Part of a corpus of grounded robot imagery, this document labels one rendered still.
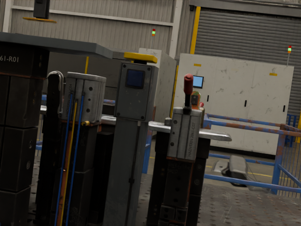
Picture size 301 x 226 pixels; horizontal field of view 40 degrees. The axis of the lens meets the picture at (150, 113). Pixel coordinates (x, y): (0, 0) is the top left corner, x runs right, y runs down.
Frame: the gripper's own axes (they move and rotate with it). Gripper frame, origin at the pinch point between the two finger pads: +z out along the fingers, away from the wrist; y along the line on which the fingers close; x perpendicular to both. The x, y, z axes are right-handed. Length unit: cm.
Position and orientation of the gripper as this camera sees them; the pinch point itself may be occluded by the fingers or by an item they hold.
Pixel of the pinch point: (41, 4)
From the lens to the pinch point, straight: 115.9
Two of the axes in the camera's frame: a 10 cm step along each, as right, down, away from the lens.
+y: 1.3, -0.5, 9.9
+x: -9.9, -1.2, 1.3
